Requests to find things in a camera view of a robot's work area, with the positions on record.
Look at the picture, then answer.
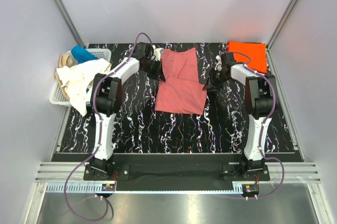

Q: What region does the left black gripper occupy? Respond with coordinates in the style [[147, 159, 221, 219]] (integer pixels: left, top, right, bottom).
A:
[[142, 59, 166, 82]]

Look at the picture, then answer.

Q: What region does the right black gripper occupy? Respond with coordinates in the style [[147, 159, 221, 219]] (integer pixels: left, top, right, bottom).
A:
[[202, 68, 230, 92]]

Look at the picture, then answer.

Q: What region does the salmon pink t-shirt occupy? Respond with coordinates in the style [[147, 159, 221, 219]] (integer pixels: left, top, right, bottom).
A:
[[155, 48, 206, 115]]

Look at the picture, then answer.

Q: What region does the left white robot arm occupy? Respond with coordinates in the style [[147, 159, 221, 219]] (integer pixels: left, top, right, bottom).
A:
[[85, 42, 166, 180]]

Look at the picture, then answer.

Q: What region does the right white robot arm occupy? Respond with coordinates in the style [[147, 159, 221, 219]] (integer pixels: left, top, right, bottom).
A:
[[203, 52, 279, 181]]

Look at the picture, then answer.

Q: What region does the folded orange t-shirt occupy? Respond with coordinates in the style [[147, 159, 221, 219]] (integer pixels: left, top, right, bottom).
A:
[[227, 41, 267, 74]]

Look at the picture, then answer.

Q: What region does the blue t-shirt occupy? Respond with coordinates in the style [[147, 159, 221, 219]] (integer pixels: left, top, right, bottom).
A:
[[71, 45, 98, 64]]

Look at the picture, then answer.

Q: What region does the white t-shirt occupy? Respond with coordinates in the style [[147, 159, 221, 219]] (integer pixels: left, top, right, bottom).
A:
[[56, 59, 111, 116]]

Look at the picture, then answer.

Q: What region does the beige t-shirt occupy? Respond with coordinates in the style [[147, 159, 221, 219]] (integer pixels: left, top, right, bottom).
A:
[[55, 53, 78, 87]]

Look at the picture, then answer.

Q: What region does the white plastic laundry basket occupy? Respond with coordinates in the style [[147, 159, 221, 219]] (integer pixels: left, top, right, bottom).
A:
[[49, 48, 111, 107]]

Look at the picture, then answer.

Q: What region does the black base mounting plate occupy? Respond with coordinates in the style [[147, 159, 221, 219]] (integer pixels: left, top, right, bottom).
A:
[[83, 153, 270, 192]]

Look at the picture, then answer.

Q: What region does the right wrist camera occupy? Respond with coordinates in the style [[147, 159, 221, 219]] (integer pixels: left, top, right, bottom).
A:
[[214, 55, 222, 71]]

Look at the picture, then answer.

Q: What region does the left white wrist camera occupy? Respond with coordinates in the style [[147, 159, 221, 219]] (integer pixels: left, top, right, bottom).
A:
[[152, 48, 165, 61]]

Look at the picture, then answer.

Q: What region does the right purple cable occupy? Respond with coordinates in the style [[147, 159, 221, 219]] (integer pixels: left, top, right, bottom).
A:
[[218, 51, 285, 200]]

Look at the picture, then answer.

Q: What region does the left aluminium frame post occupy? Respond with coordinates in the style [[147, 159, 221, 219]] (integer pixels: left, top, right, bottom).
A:
[[53, 0, 87, 47]]

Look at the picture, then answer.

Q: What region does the aluminium frame post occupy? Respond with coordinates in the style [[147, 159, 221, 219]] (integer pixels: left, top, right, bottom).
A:
[[53, 0, 87, 47], [266, 0, 316, 50]]

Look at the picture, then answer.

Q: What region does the right aluminium frame post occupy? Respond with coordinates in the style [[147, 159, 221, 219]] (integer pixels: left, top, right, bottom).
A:
[[266, 0, 316, 50]]

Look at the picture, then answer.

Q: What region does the white slotted cable duct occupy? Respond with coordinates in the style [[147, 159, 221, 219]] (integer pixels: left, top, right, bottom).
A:
[[46, 183, 260, 193]]

